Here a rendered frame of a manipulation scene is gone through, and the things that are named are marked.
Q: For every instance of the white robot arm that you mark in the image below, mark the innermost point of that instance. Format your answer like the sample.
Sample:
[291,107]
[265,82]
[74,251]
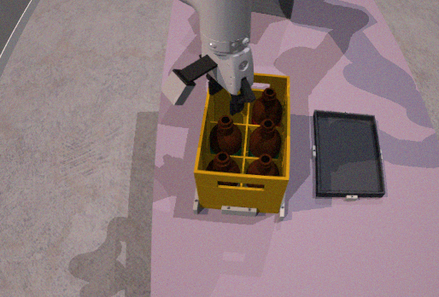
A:
[224,26]

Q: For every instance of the brown glass bottle with beige label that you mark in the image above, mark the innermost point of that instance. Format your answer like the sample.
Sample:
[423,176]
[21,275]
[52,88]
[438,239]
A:
[264,167]

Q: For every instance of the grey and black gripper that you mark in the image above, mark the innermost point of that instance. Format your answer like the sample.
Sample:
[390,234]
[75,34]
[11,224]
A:
[235,70]

